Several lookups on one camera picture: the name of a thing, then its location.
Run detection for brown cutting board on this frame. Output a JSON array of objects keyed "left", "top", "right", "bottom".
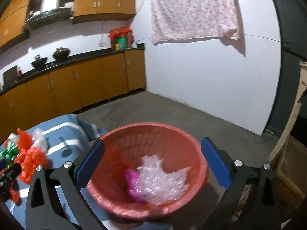
[{"left": 2, "top": 65, "right": 19, "bottom": 87}]

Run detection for blue white striped blanket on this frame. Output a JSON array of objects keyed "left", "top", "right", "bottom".
[{"left": 0, "top": 114, "right": 108, "bottom": 230}]

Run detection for steel range hood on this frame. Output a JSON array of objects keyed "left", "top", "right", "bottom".
[{"left": 23, "top": 0, "right": 77, "bottom": 33}]

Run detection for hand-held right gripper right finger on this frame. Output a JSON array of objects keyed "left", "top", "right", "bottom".
[{"left": 201, "top": 136, "right": 281, "bottom": 230}]

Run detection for black kitchen countertop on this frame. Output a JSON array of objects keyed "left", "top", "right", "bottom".
[{"left": 0, "top": 43, "right": 145, "bottom": 94}]

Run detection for green box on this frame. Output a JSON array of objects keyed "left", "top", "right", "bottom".
[{"left": 115, "top": 37, "right": 127, "bottom": 51}]

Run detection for green plastic wrapper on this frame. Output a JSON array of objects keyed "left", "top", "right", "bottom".
[{"left": 0, "top": 140, "right": 20, "bottom": 161}]

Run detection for cream wooden board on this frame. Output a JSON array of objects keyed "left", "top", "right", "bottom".
[{"left": 268, "top": 61, "right": 307, "bottom": 162}]

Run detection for clear bubble wrap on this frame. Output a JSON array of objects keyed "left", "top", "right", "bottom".
[{"left": 137, "top": 156, "right": 190, "bottom": 206}]

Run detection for pink plastic bag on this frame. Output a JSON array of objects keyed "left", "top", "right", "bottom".
[{"left": 124, "top": 168, "right": 144, "bottom": 202}]

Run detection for red plastic bag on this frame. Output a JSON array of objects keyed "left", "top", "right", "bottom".
[
  {"left": 10, "top": 147, "right": 50, "bottom": 203},
  {"left": 16, "top": 129, "right": 33, "bottom": 152}
]

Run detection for pink floral hanging cloth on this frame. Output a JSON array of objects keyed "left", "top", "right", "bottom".
[{"left": 147, "top": 0, "right": 243, "bottom": 45}]

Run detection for red plastic basket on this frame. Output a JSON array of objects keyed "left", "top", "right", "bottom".
[{"left": 86, "top": 123, "right": 209, "bottom": 219}]

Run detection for red bag on boxes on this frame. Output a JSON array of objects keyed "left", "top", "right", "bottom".
[{"left": 108, "top": 27, "right": 133, "bottom": 39}]

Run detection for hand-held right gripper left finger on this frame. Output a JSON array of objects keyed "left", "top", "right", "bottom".
[{"left": 25, "top": 138, "right": 113, "bottom": 230}]

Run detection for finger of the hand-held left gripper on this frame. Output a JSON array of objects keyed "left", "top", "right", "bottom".
[{"left": 0, "top": 159, "right": 22, "bottom": 181}]

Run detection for black wok with lid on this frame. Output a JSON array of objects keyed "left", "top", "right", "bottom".
[{"left": 52, "top": 47, "right": 72, "bottom": 60}]

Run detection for orange base cabinets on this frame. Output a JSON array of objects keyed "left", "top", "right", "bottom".
[{"left": 0, "top": 49, "right": 147, "bottom": 125}]

